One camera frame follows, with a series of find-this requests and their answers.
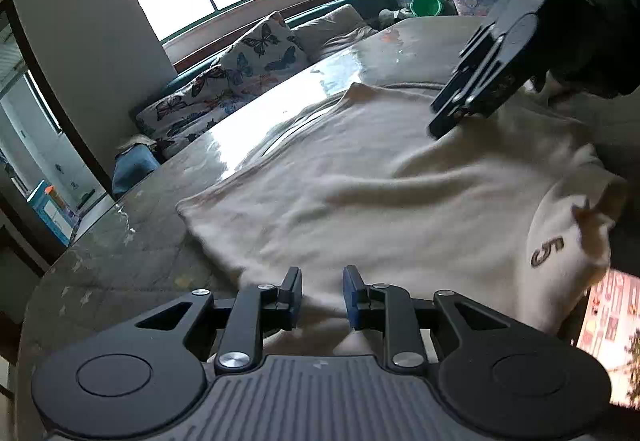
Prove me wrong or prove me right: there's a long butterfly print cushion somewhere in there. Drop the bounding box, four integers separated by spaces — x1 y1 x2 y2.
134 65 243 144

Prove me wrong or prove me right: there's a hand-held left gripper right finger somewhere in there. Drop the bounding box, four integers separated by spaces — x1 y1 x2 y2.
343 266 506 369

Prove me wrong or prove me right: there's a smartphone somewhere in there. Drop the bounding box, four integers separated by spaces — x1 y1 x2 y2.
574 270 640 408

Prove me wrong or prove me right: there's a cream sweater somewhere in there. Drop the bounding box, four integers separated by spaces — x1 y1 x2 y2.
176 82 631 357

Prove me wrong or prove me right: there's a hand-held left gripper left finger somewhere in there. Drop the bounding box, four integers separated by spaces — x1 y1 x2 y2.
135 266 303 374

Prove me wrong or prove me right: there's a person's right forearm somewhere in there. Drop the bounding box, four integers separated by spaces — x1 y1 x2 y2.
529 0 640 100

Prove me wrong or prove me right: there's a round black induction cooker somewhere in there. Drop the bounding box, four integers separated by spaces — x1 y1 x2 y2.
245 81 451 166

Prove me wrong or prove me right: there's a blue white cabinet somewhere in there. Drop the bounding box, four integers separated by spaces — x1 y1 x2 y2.
26 180 82 248

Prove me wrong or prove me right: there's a beige cloth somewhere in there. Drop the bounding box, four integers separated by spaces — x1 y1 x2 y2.
116 133 152 152

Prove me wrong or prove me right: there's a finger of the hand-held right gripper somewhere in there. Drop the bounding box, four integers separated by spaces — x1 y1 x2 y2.
427 13 541 139
456 23 503 86

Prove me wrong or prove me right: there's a teal sofa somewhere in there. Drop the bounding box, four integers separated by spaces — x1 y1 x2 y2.
130 0 401 146

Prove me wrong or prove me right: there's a clear plastic storage box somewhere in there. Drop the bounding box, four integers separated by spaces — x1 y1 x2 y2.
446 0 514 18

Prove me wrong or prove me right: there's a beige pillow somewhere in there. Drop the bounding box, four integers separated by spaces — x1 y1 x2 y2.
289 3 382 62

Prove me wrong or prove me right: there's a square butterfly print cushion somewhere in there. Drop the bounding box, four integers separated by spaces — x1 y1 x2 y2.
211 12 309 98

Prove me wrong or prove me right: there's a green plastic basin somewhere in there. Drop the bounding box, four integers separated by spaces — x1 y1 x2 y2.
410 0 447 18

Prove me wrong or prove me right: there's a blue quilted cushion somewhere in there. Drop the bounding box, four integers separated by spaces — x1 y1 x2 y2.
112 143 162 198

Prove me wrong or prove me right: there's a dark wooden door frame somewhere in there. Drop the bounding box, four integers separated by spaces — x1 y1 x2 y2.
0 0 117 282

